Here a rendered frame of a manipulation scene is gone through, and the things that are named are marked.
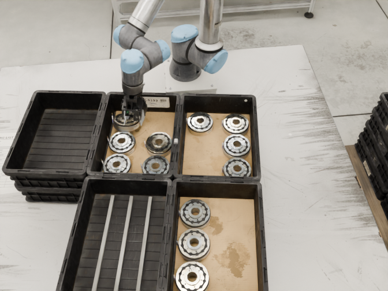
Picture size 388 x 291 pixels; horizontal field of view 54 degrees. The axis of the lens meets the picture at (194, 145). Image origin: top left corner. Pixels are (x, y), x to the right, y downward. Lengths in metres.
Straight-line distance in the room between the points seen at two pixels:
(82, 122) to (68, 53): 1.77
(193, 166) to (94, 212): 0.39
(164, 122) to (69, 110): 0.42
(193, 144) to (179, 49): 0.42
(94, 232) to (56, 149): 0.41
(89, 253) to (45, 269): 0.23
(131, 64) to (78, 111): 0.50
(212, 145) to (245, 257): 0.46
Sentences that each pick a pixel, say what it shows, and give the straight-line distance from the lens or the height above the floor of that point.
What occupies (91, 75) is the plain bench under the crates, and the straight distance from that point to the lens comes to 2.03.
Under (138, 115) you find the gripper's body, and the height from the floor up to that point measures 0.96.
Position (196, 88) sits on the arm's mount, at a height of 0.80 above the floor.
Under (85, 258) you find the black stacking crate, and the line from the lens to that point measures 1.33.
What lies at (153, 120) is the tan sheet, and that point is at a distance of 1.58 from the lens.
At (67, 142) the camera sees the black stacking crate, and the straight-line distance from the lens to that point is 1.59.
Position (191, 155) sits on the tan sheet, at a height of 0.83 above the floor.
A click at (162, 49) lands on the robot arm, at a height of 1.18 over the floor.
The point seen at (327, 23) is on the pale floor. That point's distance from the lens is 3.63.
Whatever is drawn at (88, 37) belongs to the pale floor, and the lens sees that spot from 3.48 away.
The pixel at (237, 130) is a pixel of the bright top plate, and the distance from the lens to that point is 1.50.
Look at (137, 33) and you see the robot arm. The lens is 1.42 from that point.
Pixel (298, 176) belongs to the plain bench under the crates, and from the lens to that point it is 1.61.
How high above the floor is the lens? 2.03
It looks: 53 degrees down
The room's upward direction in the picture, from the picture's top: 2 degrees counter-clockwise
